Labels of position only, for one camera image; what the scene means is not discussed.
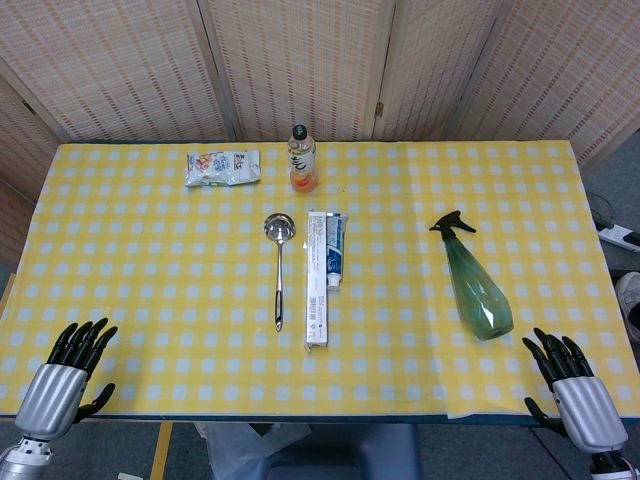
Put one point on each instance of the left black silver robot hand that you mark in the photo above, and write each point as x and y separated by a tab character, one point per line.
52	395

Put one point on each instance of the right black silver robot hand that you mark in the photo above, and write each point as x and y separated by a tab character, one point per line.
590	410

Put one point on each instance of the green spray bottle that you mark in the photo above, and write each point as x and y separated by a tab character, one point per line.
477	290

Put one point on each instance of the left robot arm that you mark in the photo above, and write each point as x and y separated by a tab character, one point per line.
22	460

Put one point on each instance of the orange drink bottle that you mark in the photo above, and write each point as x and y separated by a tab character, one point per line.
302	167

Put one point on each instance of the white shoe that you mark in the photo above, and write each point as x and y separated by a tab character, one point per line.
630	300

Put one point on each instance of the yellow white checkered tablecloth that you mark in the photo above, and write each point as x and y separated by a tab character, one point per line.
150	280

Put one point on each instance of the white power strip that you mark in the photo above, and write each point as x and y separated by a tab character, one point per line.
620	237

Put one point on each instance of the white plastic bag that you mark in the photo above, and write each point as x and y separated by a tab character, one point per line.
235	450

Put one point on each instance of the white snack packet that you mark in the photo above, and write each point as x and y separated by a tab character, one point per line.
222	168

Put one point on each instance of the white toothpaste box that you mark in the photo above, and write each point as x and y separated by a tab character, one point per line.
316	280

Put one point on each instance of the blue white toothpaste tube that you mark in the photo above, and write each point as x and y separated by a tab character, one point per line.
336	250

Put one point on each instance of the brass screen hinge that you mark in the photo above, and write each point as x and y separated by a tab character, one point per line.
379	109

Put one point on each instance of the woven folding screen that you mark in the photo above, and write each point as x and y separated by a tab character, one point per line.
300	60

